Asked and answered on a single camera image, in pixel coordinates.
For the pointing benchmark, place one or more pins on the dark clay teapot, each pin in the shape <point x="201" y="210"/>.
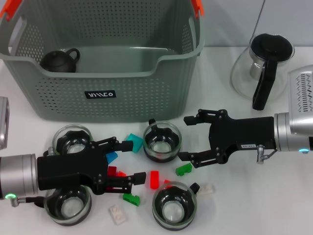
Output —
<point x="58" y="62"/>

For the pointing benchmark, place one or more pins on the grey-green perforated storage bin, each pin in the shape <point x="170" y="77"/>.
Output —
<point x="122" y="102"/>

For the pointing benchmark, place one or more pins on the green toy block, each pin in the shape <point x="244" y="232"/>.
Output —
<point x="132" y="199"/>
<point x="183" y="170"/>

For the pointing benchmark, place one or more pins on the small red toy block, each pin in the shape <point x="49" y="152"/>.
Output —
<point x="167" y="182"/>
<point x="121" y="173"/>

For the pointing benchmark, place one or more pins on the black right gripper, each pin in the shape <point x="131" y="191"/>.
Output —
<point x="242" y="134"/>

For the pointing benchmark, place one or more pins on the teal square toy block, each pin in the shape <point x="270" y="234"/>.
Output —
<point x="137" y="144"/>

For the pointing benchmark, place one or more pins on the dark red long toy block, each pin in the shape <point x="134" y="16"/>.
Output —
<point x="112" y="171"/>

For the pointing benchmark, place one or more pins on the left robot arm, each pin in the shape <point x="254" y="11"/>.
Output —
<point x="19" y="173"/>

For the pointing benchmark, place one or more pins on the blue square toy block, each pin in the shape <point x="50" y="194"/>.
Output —
<point x="112" y="156"/>

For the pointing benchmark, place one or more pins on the white toy block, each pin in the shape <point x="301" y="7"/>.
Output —
<point x="207" y="189"/>
<point x="118" y="214"/>

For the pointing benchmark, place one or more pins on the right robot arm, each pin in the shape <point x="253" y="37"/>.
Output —
<point x="288" y="132"/>

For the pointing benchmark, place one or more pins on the bright red long toy block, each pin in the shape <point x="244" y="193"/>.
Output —
<point x="154" y="180"/>

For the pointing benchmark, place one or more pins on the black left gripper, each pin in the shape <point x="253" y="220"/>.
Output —
<point x="68" y="169"/>

